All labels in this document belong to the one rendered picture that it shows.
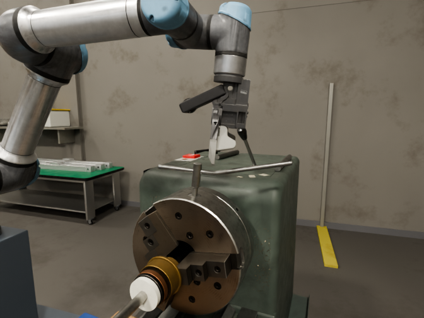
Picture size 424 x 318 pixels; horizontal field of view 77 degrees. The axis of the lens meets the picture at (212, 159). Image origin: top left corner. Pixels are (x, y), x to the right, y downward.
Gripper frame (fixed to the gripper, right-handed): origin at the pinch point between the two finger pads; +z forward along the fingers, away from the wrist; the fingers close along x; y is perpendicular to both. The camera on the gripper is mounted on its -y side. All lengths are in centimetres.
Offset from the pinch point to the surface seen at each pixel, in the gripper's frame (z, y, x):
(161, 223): 17.2, -11.0, -3.8
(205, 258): 21.7, 1.2, -9.5
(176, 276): 23.9, -4.4, -14.1
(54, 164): 92, -243, 294
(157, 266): 21.5, -8.6, -15.2
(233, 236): 16.4, 7.1, -7.8
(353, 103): -32, 147, 269
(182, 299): 37.3, -4.0, -4.7
